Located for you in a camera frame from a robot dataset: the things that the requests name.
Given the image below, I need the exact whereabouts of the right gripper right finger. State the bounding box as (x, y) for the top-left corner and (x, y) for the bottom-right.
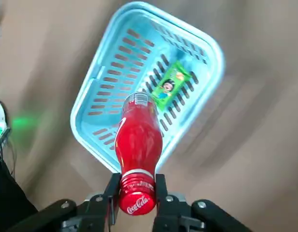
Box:
(152, 173), (256, 232)

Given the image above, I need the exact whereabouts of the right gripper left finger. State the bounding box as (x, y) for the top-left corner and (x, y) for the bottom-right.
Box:
(6, 173), (121, 232)

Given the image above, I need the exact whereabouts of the blue plastic basket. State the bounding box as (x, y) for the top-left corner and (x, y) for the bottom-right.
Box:
(70, 0), (225, 174)

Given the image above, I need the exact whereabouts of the green snack packet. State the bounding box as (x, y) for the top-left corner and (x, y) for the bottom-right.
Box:
(150, 60), (194, 112)

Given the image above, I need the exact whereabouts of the red cola bottle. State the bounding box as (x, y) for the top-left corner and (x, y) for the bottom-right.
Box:
(114, 91), (164, 217)

